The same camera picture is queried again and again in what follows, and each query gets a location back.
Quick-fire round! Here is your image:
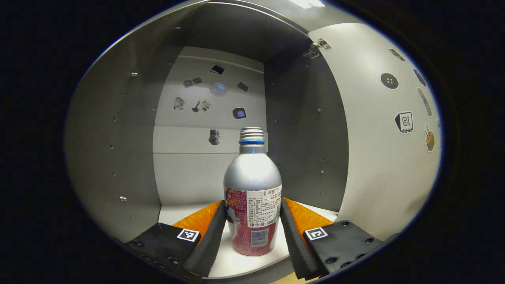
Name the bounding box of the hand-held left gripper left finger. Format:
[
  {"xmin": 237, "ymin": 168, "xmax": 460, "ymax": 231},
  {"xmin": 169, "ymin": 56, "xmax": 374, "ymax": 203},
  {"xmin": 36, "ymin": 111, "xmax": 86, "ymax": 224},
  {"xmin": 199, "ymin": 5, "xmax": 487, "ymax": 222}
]
[{"xmin": 122, "ymin": 200, "xmax": 227, "ymax": 280}]

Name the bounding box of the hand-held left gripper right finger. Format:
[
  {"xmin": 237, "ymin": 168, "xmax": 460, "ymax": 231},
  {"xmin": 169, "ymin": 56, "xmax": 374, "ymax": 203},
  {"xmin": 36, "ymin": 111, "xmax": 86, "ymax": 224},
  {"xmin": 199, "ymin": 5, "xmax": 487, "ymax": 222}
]
[{"xmin": 279, "ymin": 197, "xmax": 385, "ymax": 280}]

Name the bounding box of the silver bottle with pink label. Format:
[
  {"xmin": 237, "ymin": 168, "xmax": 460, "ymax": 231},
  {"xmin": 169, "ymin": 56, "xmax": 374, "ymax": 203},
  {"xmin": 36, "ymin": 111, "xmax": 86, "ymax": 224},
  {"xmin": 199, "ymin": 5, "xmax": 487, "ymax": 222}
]
[{"xmin": 223, "ymin": 127, "xmax": 283, "ymax": 257}]

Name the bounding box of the grey cabinet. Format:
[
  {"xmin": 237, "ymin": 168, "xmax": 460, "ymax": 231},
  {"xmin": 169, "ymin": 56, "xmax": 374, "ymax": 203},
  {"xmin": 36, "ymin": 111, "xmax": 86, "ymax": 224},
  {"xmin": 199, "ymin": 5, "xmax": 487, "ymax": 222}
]
[{"xmin": 65, "ymin": 0, "xmax": 350, "ymax": 284}]

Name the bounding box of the metal door hinge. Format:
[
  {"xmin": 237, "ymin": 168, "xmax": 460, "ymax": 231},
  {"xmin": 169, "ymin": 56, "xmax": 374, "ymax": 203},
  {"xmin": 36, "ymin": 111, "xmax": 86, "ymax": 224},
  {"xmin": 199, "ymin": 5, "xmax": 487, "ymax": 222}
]
[{"xmin": 303, "ymin": 38, "xmax": 331, "ymax": 59}]

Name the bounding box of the ceiling light strip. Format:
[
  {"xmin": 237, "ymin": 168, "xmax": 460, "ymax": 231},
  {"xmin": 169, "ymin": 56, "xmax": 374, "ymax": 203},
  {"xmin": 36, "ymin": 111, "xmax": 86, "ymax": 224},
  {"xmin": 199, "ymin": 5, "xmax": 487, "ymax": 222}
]
[{"xmin": 288, "ymin": 0, "xmax": 326, "ymax": 9}]

